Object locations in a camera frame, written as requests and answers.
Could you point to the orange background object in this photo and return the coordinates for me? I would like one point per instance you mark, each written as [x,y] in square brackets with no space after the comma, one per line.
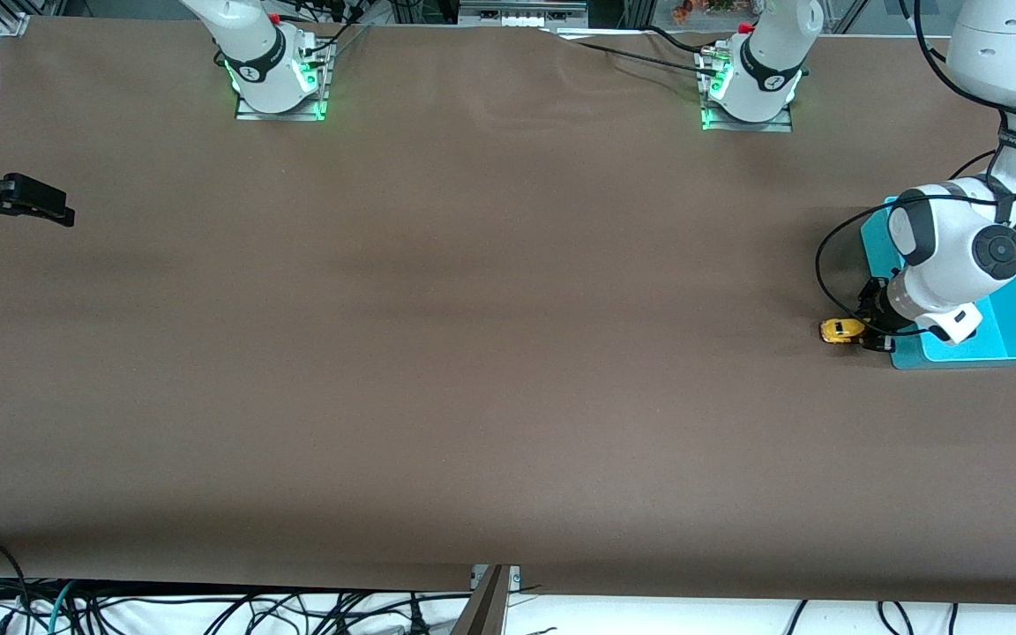
[693,9]

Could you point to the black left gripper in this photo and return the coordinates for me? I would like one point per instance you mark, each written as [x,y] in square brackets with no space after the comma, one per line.
[876,308]

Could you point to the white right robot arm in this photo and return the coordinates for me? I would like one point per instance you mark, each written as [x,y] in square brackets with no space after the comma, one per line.
[257,62]

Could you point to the yellow beetle toy car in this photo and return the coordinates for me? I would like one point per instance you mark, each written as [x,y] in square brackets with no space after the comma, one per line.
[839,331]

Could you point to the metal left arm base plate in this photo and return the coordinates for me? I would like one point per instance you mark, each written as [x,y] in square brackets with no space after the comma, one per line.
[781,125]

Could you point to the silver corner bracket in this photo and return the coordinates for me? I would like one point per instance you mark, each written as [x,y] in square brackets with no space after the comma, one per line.
[12,24]

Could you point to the brown table cover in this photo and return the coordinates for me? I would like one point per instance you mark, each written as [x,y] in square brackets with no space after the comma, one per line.
[508,353]

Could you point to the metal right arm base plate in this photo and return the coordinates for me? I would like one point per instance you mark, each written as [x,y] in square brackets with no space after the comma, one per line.
[248,112]

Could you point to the grey power strip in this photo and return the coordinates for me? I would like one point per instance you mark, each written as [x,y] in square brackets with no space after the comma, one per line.
[521,12]

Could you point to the aluminium frame beam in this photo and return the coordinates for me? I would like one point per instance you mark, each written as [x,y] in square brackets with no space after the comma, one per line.
[486,608]

